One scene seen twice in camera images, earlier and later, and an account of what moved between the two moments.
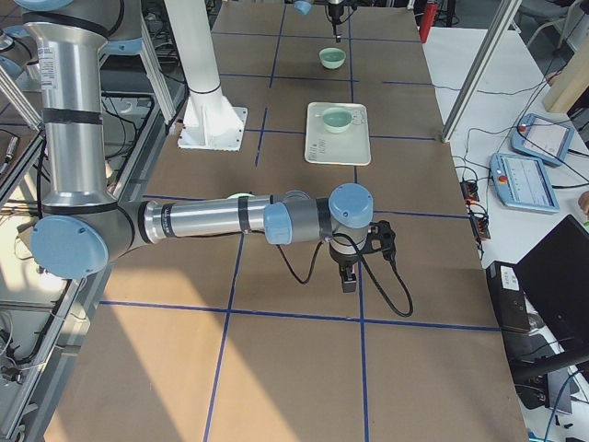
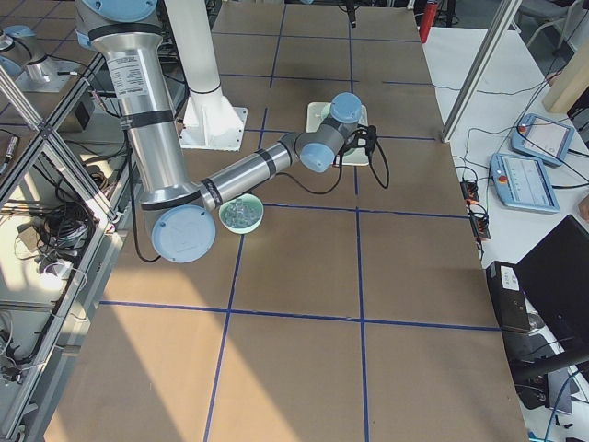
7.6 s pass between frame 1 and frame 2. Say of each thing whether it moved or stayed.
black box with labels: stayed
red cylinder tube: stayed
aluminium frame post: stayed
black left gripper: moved
